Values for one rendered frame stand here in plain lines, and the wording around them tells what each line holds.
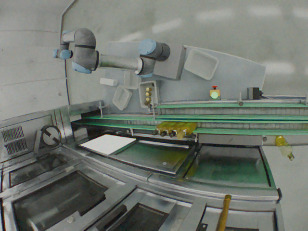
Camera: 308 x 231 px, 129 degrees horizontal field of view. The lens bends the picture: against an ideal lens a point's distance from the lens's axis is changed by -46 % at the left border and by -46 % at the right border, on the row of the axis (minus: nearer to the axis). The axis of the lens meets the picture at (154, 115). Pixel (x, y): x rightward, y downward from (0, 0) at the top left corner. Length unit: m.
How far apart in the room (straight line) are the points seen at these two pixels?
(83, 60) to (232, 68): 0.95
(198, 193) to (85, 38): 0.84
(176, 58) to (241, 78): 0.50
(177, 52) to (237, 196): 0.94
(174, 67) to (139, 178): 0.77
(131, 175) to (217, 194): 0.41
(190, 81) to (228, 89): 0.30
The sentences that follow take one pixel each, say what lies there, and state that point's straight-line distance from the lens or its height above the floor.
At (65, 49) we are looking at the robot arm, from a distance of 1.11.
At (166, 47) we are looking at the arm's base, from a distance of 1.03.
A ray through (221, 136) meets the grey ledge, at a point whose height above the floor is 0.88.
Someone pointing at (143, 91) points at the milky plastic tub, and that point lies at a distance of 1.23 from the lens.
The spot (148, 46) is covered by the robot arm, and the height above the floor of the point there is 1.08.
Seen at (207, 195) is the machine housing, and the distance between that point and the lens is 0.57.
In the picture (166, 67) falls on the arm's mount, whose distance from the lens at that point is 1.05.
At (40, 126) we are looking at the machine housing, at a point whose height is 1.57.
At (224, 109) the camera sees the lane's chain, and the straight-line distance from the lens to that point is 0.93.
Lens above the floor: 1.80
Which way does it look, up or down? 56 degrees down
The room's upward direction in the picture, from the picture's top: 112 degrees counter-clockwise
